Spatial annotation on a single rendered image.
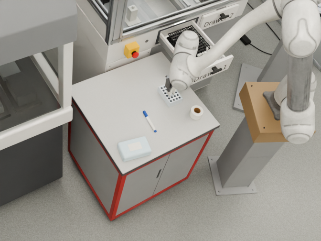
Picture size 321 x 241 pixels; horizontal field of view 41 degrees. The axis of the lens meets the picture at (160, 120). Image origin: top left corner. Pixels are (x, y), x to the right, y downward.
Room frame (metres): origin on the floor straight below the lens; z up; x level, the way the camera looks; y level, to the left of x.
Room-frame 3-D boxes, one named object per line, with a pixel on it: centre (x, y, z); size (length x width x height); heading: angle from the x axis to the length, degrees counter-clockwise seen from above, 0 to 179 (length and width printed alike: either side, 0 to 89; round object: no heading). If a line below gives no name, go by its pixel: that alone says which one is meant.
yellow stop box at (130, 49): (1.61, 0.27, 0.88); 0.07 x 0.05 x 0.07; 139
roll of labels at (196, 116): (1.42, -0.17, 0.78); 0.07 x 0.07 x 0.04
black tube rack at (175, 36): (1.80, -0.02, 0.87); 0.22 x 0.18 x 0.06; 49
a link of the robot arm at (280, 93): (1.59, -0.61, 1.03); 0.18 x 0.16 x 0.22; 8
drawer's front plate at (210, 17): (2.11, -0.13, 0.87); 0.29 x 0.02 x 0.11; 139
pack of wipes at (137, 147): (1.08, 0.08, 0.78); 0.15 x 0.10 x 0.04; 128
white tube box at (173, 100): (1.48, 0.00, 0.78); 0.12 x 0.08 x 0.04; 47
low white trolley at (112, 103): (1.37, 0.11, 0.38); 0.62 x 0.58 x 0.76; 139
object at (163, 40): (1.80, -0.01, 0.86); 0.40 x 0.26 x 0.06; 49
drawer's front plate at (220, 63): (1.67, -0.17, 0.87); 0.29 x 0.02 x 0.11; 139
